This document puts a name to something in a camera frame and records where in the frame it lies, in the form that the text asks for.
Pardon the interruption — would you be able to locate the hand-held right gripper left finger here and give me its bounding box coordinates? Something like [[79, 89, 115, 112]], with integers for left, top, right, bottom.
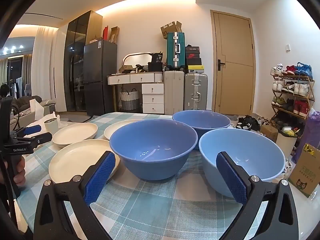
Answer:
[[33, 151, 116, 240]]

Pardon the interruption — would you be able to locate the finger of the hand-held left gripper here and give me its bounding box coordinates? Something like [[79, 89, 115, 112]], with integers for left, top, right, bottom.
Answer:
[[24, 132, 53, 146], [15, 124, 42, 138]]

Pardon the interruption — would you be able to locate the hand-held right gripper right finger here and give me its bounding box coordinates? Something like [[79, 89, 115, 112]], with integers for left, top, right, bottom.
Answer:
[[216, 151, 300, 240]]

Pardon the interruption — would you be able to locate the cream round plate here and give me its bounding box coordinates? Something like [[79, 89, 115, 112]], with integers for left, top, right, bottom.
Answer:
[[49, 139, 121, 184], [104, 119, 150, 141], [52, 122, 98, 148]]

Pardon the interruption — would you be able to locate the light blue bowl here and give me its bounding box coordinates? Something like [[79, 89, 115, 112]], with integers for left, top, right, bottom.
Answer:
[[199, 128, 286, 198]]

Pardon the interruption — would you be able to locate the dark blue bowl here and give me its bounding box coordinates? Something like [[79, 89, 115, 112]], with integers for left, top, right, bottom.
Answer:
[[109, 119, 198, 181], [172, 110, 231, 150]]

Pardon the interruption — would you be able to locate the person's left hand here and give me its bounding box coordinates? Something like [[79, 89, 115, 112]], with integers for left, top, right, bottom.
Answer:
[[12, 156, 26, 187]]

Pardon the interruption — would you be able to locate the cream tumbler cup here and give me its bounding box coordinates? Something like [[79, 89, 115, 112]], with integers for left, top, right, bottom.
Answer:
[[44, 118, 58, 135]]

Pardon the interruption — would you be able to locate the white crumpled paper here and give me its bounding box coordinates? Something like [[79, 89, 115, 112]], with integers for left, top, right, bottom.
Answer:
[[29, 99, 73, 130]]

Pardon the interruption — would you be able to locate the upholstered sofa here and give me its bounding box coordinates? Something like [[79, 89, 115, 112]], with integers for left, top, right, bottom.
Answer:
[[11, 95, 55, 128]]

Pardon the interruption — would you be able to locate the pile of dark shoes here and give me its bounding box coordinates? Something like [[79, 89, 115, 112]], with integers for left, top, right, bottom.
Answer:
[[236, 115, 269, 132]]

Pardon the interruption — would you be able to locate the green checked tablecloth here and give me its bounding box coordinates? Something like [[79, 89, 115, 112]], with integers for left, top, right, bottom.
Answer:
[[15, 112, 274, 240]]

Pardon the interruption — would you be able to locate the brown cardboard box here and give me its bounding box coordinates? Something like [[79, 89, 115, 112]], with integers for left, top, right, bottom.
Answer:
[[260, 124, 278, 143]]

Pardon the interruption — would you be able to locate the white waste bin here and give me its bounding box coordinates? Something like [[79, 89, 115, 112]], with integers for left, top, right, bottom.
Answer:
[[275, 127, 298, 157]]

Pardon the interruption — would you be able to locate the white curtain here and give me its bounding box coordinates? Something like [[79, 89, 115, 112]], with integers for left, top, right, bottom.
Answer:
[[31, 26, 59, 100]]

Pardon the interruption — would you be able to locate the dark grey refrigerator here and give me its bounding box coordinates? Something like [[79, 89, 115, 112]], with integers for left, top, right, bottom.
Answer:
[[83, 39, 118, 117]]

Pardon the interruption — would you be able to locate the woven laundry basket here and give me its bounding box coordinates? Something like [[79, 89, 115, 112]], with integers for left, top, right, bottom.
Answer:
[[120, 89, 140, 110]]

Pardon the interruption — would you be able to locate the dark glass cabinet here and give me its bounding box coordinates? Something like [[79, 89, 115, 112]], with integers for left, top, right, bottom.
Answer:
[[64, 11, 103, 112]]

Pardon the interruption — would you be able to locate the purple bag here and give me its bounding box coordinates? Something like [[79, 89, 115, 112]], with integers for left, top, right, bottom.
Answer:
[[291, 111, 320, 164]]

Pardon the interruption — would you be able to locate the silver suitcase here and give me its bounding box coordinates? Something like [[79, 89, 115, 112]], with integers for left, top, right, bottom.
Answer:
[[184, 73, 208, 110]]

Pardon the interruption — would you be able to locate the white dressing table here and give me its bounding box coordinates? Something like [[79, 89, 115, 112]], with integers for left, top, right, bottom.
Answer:
[[107, 72, 165, 114]]

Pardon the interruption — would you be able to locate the tan wooden door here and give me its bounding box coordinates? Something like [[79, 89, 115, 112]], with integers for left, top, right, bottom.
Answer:
[[210, 10, 256, 117]]

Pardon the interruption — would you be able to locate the beige suitcase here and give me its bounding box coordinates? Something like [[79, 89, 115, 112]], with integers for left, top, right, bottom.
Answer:
[[164, 70, 185, 115]]

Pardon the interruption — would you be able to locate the yellow and black shoe box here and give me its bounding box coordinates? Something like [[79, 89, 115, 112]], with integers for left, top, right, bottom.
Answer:
[[187, 65, 205, 74]]

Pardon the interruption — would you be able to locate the wooden shoe rack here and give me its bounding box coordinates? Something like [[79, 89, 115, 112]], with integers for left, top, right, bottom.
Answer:
[[270, 73, 315, 120]]

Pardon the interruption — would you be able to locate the oval table mirror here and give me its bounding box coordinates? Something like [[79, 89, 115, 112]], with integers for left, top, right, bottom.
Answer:
[[122, 52, 153, 67]]

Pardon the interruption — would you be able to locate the black storage box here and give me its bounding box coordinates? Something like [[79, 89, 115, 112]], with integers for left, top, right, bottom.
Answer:
[[148, 62, 164, 72]]

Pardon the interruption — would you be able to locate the folded cardboard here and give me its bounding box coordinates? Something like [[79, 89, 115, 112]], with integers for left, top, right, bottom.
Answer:
[[109, 26, 120, 43]]

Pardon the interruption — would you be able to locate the shoe rack with shoes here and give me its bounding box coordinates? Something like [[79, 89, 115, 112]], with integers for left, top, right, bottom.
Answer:
[[270, 62, 314, 117]]

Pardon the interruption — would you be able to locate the teal suitcase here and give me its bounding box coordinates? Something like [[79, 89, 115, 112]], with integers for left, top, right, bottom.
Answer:
[[167, 32, 186, 70]]

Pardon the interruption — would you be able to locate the open cardboard box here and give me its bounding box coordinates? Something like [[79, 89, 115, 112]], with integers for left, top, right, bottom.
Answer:
[[160, 21, 182, 40]]

